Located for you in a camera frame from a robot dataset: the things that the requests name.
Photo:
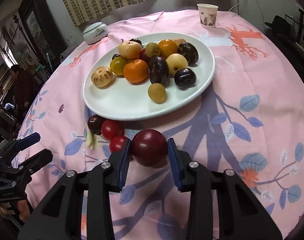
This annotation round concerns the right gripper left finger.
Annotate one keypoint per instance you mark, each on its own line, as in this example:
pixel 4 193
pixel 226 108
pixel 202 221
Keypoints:
pixel 59 214

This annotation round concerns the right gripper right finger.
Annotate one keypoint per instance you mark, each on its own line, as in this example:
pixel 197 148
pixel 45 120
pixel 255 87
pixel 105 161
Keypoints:
pixel 241 215

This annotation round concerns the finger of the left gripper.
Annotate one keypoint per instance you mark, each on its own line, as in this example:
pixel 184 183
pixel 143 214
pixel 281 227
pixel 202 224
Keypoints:
pixel 34 163
pixel 16 146

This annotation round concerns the red cherry tomato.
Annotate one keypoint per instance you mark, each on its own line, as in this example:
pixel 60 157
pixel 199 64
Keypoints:
pixel 117 143
pixel 111 129

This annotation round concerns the dark cherry plum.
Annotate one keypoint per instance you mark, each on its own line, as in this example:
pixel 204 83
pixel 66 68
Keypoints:
pixel 95 123

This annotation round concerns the large dark red plum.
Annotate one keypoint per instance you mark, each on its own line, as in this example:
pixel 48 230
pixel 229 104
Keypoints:
pixel 149 147

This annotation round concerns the striped pepino melon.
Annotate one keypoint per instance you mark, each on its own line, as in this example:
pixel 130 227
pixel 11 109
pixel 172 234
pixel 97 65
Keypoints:
pixel 102 77

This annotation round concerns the yellow-green citrus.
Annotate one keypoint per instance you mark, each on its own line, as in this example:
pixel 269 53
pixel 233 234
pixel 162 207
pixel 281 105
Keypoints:
pixel 117 65

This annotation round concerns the small yellow-green longan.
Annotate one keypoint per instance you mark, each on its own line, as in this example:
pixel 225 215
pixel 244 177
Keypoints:
pixel 157 93

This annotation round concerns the dark purple plum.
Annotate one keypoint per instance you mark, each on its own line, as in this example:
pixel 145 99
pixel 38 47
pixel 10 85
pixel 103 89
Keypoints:
pixel 115 56

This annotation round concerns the large orange tangerine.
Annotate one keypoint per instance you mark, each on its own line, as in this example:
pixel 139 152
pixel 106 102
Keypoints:
pixel 136 71

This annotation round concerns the pale yellow pear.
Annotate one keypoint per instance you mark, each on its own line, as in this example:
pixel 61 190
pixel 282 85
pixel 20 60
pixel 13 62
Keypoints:
pixel 129 49

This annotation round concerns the large tan pear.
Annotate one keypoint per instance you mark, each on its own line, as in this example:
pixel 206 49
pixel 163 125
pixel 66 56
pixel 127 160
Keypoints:
pixel 176 62

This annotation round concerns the dark brown passion fruit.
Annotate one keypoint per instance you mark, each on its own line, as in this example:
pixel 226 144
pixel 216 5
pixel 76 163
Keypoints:
pixel 190 53

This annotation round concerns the small pale yellow fruit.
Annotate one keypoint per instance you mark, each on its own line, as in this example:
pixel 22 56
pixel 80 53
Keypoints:
pixel 152 49

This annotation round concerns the yellow-orange citrus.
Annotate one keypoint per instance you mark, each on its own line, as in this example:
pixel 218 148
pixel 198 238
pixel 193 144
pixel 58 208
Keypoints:
pixel 168 47

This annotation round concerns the pale yellow round fruit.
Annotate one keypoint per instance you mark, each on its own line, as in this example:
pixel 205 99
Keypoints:
pixel 178 41

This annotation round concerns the left hand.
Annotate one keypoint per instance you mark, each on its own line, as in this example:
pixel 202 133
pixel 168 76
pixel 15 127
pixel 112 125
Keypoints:
pixel 22 207

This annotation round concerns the standing fan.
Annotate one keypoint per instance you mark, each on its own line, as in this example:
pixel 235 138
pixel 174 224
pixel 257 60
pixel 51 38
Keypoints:
pixel 21 52

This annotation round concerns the pink floral tablecloth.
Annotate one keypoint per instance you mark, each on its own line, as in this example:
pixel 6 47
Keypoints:
pixel 250 119

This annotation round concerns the white lidded ceramic jar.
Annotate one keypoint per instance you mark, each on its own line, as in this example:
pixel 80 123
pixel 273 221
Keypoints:
pixel 95 32

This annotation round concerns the white oval plate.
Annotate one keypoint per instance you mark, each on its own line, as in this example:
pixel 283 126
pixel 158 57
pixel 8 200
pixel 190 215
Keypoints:
pixel 125 101

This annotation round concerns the patterned paper cup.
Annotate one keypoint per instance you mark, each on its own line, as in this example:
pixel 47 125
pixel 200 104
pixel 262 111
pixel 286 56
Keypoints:
pixel 207 14

